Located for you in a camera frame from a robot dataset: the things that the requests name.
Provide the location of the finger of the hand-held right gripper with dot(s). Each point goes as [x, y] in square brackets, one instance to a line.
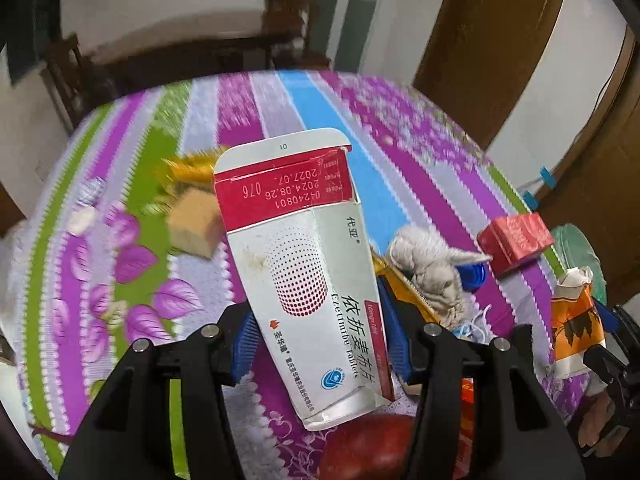
[612, 375]

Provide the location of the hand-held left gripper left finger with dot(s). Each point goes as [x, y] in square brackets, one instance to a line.
[243, 350]

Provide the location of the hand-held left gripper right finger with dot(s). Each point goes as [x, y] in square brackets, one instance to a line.
[397, 355]

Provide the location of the orange and white paper carton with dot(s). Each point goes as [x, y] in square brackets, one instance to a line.
[575, 325]

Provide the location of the white and red medicine box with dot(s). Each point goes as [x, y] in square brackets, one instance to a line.
[300, 260]

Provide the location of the bin with green bag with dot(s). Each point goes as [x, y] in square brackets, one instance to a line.
[577, 255]

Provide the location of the orange snack packet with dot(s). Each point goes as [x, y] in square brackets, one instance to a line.
[400, 285]

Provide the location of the blue face mask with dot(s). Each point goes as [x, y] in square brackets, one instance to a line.
[472, 332]

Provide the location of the white rolled towel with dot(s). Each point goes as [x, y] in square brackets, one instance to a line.
[430, 265]

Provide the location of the red apple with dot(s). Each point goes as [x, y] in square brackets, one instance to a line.
[370, 450]

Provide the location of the blue bottle cap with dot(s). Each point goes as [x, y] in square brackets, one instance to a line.
[475, 275]

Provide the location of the brown cube block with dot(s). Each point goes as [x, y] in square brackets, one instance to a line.
[192, 222]

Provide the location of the red drink carton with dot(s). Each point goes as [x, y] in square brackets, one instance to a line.
[515, 240]

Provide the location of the yellow plastic wrapper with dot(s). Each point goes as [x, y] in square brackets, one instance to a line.
[192, 167]

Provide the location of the blue tape piece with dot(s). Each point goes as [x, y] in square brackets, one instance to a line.
[547, 177]
[530, 200]

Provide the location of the wooden door with blue tape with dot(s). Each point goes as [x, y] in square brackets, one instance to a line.
[600, 170]

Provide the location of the small white crumpled piece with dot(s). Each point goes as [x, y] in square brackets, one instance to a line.
[82, 220]

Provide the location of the purple floral striped tablecloth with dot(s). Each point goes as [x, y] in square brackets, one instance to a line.
[150, 125]

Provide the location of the dark wooden chair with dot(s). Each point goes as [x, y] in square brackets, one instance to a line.
[292, 25]

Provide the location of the brown wooden door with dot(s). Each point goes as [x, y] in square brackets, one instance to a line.
[490, 35]

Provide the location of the glass paned window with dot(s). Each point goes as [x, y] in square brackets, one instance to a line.
[380, 5]

